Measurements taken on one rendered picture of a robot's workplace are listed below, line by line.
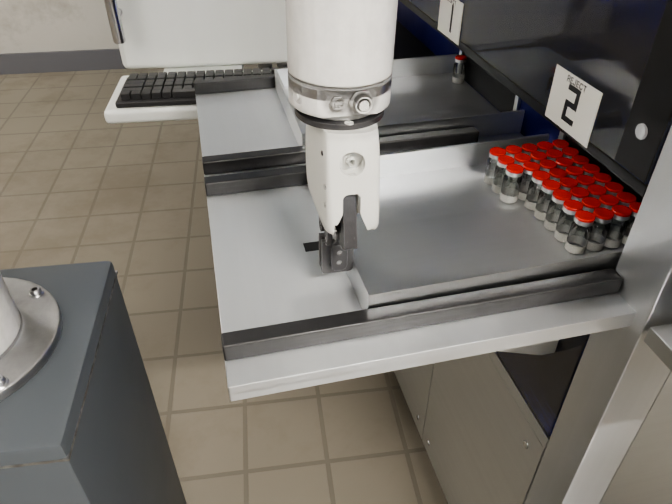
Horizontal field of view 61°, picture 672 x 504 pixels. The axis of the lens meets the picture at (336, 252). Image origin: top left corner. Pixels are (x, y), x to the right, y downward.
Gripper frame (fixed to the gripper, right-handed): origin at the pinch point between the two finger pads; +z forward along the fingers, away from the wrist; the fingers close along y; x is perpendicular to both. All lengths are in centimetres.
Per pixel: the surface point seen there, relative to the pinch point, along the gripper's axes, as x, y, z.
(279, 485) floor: 5, 31, 92
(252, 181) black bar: 6.1, 20.2, 2.8
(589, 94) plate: -27.5, 4.5, -12.5
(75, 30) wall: 79, 331, 70
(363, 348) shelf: -0.4, -9.4, 4.2
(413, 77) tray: -27, 53, 4
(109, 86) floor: 63, 300, 94
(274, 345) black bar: 7.6, -8.2, 3.2
